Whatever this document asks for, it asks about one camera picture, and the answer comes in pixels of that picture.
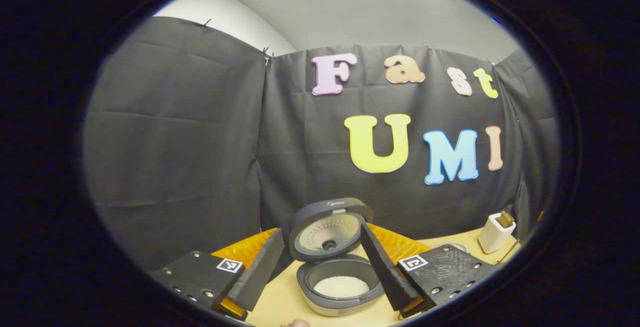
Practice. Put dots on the white chopstick holder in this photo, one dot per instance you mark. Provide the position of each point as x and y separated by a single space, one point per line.
492 241

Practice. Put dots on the wooden utensil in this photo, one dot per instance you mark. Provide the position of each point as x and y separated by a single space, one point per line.
505 218

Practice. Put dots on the black backdrop cloth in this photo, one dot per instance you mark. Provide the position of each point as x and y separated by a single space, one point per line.
165 142

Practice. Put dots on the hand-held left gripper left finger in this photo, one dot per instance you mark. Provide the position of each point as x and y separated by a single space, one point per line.
260 274

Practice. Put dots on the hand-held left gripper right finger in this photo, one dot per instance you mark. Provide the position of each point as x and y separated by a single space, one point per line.
385 272

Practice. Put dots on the brown wooden spoon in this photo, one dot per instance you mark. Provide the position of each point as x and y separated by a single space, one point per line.
509 251

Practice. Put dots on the white round plate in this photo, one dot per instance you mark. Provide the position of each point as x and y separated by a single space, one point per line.
452 246

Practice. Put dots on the grey rice cooker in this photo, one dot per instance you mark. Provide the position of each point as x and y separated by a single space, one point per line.
325 217

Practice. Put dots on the white rice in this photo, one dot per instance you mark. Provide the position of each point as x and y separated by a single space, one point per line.
342 287

